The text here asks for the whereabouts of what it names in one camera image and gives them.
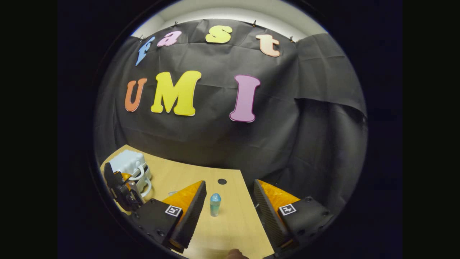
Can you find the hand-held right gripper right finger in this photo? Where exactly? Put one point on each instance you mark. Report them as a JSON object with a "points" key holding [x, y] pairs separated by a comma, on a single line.
{"points": [[269, 216]]}

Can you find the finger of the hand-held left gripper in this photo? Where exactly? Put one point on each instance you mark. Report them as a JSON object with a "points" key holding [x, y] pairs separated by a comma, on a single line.
{"points": [[111, 178]]}

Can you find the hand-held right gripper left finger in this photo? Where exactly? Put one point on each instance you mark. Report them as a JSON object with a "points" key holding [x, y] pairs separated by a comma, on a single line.
{"points": [[192, 216]]}

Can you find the pale blue hard-shell suitcase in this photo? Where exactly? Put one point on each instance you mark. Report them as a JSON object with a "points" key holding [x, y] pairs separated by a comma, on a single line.
{"points": [[127, 160]]}

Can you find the green bottle with blue cap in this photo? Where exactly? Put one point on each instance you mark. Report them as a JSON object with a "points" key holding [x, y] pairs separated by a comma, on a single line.
{"points": [[215, 205]]}

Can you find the black backdrop cloth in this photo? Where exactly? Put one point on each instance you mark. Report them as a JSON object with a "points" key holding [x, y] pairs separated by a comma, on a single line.
{"points": [[215, 144]]}

